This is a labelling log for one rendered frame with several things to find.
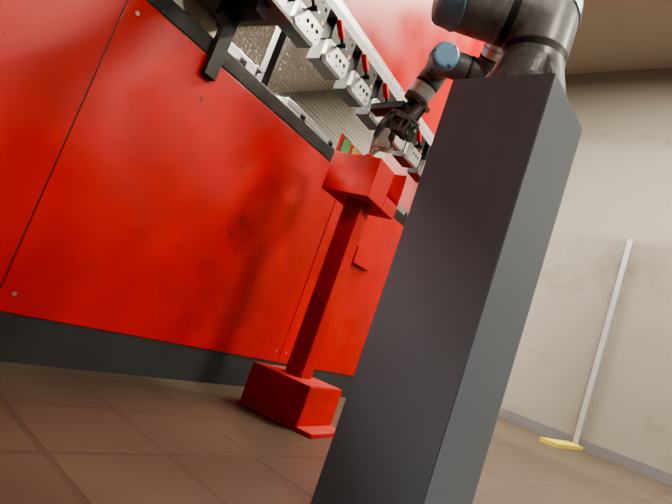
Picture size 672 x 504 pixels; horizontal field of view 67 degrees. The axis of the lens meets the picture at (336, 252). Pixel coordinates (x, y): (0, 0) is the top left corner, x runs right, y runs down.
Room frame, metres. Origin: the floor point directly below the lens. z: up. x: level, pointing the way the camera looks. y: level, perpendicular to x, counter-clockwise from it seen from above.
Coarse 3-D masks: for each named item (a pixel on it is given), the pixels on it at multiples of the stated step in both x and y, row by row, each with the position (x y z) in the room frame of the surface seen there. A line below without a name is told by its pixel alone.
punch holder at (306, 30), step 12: (288, 0) 1.57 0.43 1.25; (300, 0) 1.54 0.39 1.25; (324, 0) 1.63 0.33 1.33; (288, 12) 1.56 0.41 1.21; (300, 12) 1.56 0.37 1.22; (312, 12) 1.60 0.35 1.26; (324, 12) 1.65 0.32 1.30; (300, 24) 1.57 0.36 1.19; (312, 24) 1.62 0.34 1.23; (324, 24) 1.67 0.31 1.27; (288, 36) 1.65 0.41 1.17; (300, 36) 1.62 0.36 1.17; (312, 36) 1.63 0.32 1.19
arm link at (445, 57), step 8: (440, 48) 1.24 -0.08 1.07; (448, 48) 1.24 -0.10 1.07; (456, 48) 1.24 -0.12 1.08; (432, 56) 1.25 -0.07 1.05; (440, 56) 1.24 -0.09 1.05; (448, 56) 1.24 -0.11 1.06; (456, 56) 1.24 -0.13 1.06; (464, 56) 1.26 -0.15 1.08; (472, 56) 1.27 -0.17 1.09; (432, 64) 1.27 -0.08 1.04; (440, 64) 1.25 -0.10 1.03; (448, 64) 1.25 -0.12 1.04; (456, 64) 1.26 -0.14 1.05; (464, 64) 1.26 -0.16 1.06; (432, 72) 1.31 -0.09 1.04; (440, 72) 1.29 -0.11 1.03; (448, 72) 1.28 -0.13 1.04; (456, 72) 1.27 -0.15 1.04; (464, 72) 1.27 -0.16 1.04
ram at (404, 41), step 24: (360, 0) 1.78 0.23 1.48; (384, 0) 1.90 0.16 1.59; (408, 0) 2.03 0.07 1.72; (432, 0) 2.18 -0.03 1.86; (360, 24) 1.82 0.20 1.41; (384, 24) 1.94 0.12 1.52; (408, 24) 2.08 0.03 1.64; (432, 24) 2.24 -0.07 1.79; (360, 48) 1.86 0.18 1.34; (384, 48) 1.99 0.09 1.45; (408, 48) 2.13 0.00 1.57; (432, 48) 2.30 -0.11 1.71; (480, 48) 2.73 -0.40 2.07; (408, 72) 2.19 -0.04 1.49; (432, 120) 2.50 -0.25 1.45
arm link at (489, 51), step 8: (488, 48) 1.22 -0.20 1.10; (496, 48) 1.21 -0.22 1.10; (480, 56) 1.25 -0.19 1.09; (488, 56) 1.23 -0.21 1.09; (496, 56) 1.22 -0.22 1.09; (472, 64) 1.26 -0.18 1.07; (480, 64) 1.26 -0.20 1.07; (488, 64) 1.24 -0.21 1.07; (472, 72) 1.26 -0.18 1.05; (480, 72) 1.26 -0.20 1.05; (488, 72) 1.25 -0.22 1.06
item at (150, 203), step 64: (0, 0) 0.86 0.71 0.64; (64, 0) 0.93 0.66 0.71; (128, 0) 1.03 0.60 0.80; (0, 64) 0.89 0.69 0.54; (64, 64) 0.97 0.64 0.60; (128, 64) 1.07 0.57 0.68; (192, 64) 1.19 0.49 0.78; (0, 128) 0.93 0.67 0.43; (64, 128) 1.02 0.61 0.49; (128, 128) 1.12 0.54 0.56; (192, 128) 1.25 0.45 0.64; (256, 128) 1.42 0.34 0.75; (0, 192) 0.97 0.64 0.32; (64, 192) 1.06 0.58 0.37; (128, 192) 1.17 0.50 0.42; (192, 192) 1.31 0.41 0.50; (256, 192) 1.50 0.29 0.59; (320, 192) 1.75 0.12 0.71; (0, 256) 1.01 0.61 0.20; (64, 256) 1.10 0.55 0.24; (128, 256) 1.23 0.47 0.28; (192, 256) 1.38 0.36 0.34; (256, 256) 1.58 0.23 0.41; (320, 256) 1.86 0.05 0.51; (384, 256) 2.25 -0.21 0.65; (0, 320) 1.05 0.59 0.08; (64, 320) 1.15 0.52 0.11; (128, 320) 1.28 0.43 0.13; (192, 320) 1.45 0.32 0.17; (256, 320) 1.67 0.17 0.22
